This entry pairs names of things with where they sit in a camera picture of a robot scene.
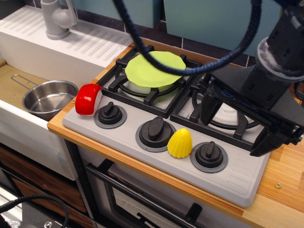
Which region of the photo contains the black right stove knob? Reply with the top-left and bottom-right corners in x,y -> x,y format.
190,141 -> 228,173

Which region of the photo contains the black right burner grate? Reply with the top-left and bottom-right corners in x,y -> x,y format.
170,74 -> 264,151

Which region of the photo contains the white toy sink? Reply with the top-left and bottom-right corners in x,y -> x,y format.
0,5 -> 133,181

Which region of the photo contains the black left burner grate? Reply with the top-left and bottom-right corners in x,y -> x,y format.
98,47 -> 195,118

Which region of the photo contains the black braided cable lower left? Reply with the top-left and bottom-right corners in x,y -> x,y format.
0,193 -> 70,228

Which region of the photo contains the dark blue braided cable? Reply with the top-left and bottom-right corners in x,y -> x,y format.
113,0 -> 262,76

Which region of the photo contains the light green plate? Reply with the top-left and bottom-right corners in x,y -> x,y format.
125,51 -> 186,88

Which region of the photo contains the black middle stove knob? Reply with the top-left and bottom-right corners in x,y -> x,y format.
135,116 -> 176,153

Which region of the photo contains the black stove knob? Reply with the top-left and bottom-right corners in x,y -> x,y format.
94,102 -> 127,129
190,141 -> 228,173
135,116 -> 176,153

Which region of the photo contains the black burner grate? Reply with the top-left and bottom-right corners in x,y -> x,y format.
98,47 -> 195,118
170,74 -> 264,151

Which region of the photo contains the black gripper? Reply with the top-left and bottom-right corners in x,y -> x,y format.
200,65 -> 304,156

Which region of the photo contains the yellow toy corn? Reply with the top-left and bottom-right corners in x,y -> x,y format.
167,128 -> 192,159

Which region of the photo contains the red white toy sushi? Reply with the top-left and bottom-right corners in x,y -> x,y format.
75,84 -> 103,116

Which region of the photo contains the grey toy faucet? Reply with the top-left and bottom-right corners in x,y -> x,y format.
40,0 -> 77,40

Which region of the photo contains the black left stove knob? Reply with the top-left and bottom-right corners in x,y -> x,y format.
94,102 -> 127,129

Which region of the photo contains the wooden drawer front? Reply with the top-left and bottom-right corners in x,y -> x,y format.
0,144 -> 94,228

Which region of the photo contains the steel pot with handle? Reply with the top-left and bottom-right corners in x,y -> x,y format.
11,75 -> 78,121

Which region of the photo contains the grey toy stove top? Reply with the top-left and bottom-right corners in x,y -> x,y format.
62,47 -> 269,207

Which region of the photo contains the toy oven door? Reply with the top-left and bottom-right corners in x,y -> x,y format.
85,159 -> 214,228

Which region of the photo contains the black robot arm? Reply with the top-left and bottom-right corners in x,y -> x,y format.
200,0 -> 304,157

